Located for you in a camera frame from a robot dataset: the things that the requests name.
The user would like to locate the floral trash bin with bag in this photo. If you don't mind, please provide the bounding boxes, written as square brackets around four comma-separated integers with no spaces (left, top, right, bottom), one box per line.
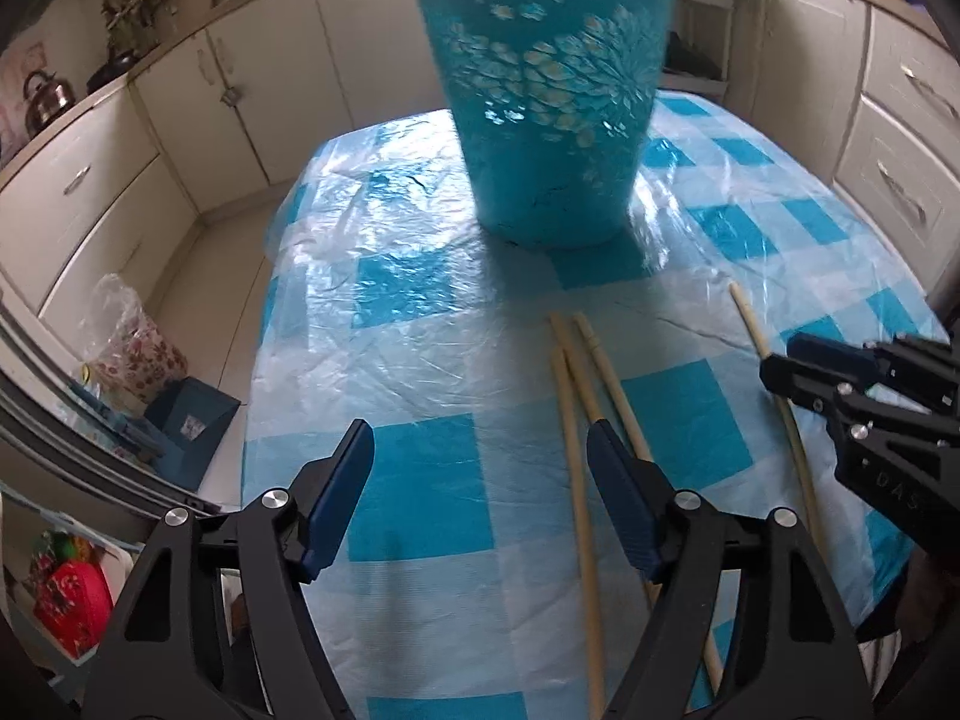
[81,274,190,413]

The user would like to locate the white panelled drawer cabinet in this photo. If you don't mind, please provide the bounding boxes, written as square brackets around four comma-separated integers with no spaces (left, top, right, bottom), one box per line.
[750,0,960,293]

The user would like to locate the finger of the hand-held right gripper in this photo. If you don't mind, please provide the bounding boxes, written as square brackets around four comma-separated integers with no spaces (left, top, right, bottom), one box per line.
[786,332,960,412]
[759,354,960,563]

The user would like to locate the white door base cabinets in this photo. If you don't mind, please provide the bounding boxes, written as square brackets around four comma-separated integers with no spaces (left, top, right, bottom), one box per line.
[131,0,458,188]

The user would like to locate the dark blue box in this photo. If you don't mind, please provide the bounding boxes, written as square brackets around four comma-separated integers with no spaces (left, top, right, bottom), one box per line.
[142,376,242,492]

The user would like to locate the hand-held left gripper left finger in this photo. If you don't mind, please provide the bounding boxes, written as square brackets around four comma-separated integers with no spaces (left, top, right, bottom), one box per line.
[79,418,376,720]

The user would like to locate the white trolley rack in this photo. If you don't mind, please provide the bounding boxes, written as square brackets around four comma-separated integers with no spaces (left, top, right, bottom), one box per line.
[660,0,736,102]

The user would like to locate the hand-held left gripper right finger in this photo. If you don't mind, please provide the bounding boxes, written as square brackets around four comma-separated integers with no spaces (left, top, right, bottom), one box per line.
[586,418,878,720]

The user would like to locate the red bag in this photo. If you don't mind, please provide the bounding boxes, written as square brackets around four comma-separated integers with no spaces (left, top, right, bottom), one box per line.
[28,532,115,657]

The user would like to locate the stainless steel kettle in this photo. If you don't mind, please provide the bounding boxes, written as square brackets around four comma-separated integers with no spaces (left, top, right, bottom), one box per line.
[22,69,78,137]

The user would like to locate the white drawer base cabinet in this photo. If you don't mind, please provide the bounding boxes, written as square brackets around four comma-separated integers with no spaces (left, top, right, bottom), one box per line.
[0,79,200,316]

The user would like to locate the long bamboo chopstick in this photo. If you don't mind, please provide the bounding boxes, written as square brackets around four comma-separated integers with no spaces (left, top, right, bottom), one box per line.
[550,349,607,720]
[572,313,725,697]
[727,280,830,552]
[547,311,605,425]

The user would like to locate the grey sliding door frame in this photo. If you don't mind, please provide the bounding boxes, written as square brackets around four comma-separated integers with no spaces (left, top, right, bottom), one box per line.
[0,285,226,518]

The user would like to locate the blue checked plastic tablecloth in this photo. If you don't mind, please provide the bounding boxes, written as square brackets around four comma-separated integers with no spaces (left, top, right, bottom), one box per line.
[241,88,950,720]

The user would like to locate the potted plant on counter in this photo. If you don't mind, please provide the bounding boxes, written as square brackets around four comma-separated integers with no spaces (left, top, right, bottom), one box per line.
[101,0,222,68]

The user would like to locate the teal perforated plastic basket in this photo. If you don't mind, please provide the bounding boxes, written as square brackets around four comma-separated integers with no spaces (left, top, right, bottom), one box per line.
[405,0,676,250]

